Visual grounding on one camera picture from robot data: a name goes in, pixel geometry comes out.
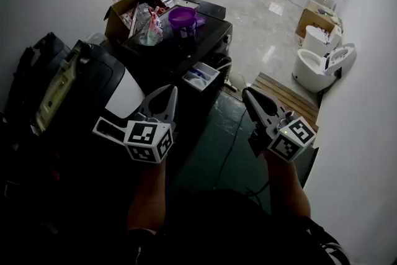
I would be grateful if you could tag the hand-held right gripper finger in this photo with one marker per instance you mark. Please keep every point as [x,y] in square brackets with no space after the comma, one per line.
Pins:
[270,104]
[252,111]

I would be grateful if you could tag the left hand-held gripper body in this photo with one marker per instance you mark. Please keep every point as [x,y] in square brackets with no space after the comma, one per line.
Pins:
[145,136]

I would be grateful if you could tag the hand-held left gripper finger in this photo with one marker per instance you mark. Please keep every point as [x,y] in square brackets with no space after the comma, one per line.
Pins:
[172,105]
[149,102]

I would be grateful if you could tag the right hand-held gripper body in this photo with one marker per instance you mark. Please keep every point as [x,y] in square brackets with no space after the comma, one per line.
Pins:
[288,142]

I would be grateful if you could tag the white detergent drawer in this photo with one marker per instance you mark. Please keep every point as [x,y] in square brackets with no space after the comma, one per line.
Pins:
[201,76]

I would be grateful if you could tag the purple powder container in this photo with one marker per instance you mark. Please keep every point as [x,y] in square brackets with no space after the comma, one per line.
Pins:
[183,28]

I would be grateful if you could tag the white powder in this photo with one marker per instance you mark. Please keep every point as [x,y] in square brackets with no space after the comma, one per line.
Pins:
[183,19]

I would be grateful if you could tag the person's left forearm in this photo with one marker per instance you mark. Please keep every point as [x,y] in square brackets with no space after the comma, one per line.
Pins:
[149,195]

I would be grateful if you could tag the person's right forearm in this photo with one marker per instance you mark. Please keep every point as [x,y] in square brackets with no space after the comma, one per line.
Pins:
[285,186]

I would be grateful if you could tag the floral detergent refill pouch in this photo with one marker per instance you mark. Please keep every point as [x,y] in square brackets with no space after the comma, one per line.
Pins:
[152,31]

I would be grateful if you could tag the wooden slat platform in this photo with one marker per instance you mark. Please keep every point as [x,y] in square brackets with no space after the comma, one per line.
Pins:
[288,96]

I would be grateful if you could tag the white and black appliance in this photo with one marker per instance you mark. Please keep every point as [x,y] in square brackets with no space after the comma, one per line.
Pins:
[124,93]

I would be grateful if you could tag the black washing machine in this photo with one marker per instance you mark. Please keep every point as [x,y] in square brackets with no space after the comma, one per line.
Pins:
[173,56]

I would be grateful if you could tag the small white box appliance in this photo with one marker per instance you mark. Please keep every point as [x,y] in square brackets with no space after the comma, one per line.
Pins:
[93,38]

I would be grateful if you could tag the open cardboard box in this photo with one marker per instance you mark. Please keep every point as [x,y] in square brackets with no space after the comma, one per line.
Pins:
[310,18]
[118,21]

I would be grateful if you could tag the purple tub lid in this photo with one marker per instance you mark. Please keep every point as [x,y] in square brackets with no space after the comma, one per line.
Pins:
[201,21]

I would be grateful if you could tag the beige plastic panel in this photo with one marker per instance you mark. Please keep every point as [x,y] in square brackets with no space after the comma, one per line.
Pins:
[56,93]

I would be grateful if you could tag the black marble sink counter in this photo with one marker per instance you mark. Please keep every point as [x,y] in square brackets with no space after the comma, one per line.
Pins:
[211,9]

